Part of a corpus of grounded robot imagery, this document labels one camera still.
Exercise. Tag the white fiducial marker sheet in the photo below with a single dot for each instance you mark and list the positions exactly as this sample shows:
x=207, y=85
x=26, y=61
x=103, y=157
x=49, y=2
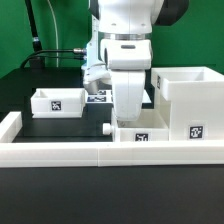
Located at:
x=105, y=96

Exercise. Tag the white drawer cabinet box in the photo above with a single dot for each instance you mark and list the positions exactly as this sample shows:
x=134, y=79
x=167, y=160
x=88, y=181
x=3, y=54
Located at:
x=191, y=102

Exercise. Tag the white front drawer with tag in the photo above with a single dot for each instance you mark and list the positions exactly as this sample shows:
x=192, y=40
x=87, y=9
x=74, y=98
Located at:
x=150, y=126

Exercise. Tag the white U-shaped border frame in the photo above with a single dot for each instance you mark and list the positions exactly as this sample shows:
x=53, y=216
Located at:
x=101, y=154

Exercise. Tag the white rear drawer with tag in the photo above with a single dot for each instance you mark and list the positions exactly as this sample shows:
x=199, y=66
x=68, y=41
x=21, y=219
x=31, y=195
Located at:
x=58, y=102

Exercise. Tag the white drawer with tag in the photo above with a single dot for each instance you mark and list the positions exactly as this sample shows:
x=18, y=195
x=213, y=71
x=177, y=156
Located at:
x=150, y=126
x=58, y=102

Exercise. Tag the black camera stand pole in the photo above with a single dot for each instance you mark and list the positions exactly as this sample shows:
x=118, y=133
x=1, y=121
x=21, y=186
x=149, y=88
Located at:
x=36, y=62

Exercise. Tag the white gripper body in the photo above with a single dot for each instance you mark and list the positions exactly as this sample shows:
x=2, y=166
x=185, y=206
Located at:
x=127, y=62

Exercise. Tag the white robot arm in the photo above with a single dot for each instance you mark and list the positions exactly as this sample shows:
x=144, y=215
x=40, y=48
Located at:
x=124, y=20

